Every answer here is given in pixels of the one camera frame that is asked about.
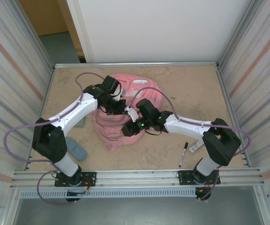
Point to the pink school backpack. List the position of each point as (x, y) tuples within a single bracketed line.
[(116, 131)]

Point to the black marker pen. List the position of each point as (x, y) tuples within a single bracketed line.
[(183, 155)]

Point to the small clear barcode box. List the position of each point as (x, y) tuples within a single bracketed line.
[(195, 147)]

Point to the blue-grey oval pencil case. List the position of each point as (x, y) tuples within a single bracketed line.
[(77, 152)]

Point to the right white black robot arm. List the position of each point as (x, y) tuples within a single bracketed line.
[(186, 127)]

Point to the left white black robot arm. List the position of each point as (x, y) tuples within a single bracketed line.
[(78, 114)]

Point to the black table clamp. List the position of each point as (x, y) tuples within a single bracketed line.
[(203, 194), (72, 201)]

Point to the striped translucent side panel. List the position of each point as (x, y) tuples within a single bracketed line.
[(261, 70), (8, 70)]

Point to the thin aluminium table edge rail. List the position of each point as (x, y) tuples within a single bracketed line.
[(137, 63)]

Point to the white door frame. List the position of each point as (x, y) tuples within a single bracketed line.
[(81, 28)]

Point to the wide aluminium base rail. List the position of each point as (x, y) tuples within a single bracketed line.
[(137, 175)]

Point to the aluminium table side rail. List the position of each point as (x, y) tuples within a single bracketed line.
[(231, 112), (43, 105)]

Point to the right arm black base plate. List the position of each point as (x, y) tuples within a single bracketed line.
[(184, 174)]

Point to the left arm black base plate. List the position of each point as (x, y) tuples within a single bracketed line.
[(90, 175)]

